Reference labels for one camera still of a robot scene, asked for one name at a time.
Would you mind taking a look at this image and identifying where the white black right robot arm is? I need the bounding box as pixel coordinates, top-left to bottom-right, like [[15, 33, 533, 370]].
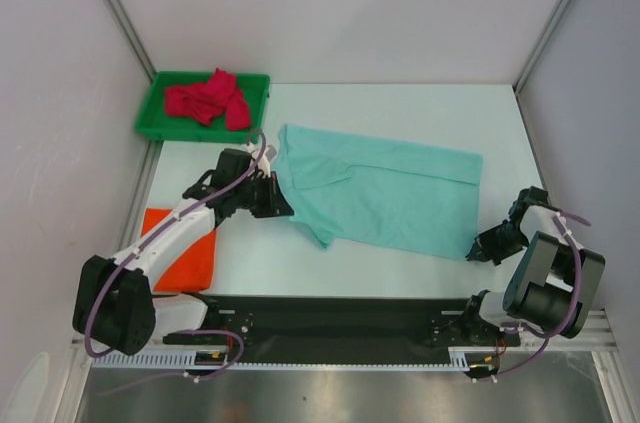
[[461, 186, 606, 344]]

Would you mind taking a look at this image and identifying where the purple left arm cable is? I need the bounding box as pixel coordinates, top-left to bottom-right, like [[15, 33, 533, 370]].
[[82, 128, 269, 397]]

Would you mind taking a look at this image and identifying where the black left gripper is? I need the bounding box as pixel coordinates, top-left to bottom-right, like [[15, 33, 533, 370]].
[[234, 171, 294, 218]]

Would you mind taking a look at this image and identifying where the teal t shirt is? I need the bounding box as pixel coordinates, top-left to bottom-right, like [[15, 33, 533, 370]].
[[274, 124, 483, 260]]

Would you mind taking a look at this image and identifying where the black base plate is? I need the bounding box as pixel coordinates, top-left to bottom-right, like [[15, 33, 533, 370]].
[[163, 295, 520, 366]]

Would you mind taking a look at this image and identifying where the left vertical aluminium post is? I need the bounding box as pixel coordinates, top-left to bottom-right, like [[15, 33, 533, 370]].
[[103, 0, 156, 82]]

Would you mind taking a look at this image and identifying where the right side aluminium rail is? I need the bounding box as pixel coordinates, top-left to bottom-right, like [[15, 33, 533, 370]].
[[514, 87, 584, 304]]

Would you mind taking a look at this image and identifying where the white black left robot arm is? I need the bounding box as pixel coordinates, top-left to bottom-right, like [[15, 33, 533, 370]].
[[72, 144, 294, 358]]

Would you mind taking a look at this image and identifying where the orange folded t shirt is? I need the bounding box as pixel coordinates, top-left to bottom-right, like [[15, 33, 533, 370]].
[[142, 208, 216, 293]]

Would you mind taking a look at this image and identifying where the white slotted cable duct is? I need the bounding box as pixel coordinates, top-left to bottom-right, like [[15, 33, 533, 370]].
[[93, 349, 470, 372]]

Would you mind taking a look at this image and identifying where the red crumpled t shirt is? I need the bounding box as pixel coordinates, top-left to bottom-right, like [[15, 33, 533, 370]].
[[164, 69, 251, 131]]

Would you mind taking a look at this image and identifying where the left side aluminium rail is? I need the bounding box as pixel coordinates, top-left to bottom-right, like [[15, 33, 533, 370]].
[[116, 141, 162, 251]]

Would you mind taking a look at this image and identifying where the aluminium frame rail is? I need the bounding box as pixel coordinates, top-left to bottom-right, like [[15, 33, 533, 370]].
[[90, 309, 614, 355]]

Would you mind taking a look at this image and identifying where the green plastic tray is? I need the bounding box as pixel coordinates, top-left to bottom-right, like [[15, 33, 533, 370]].
[[135, 71, 271, 143]]

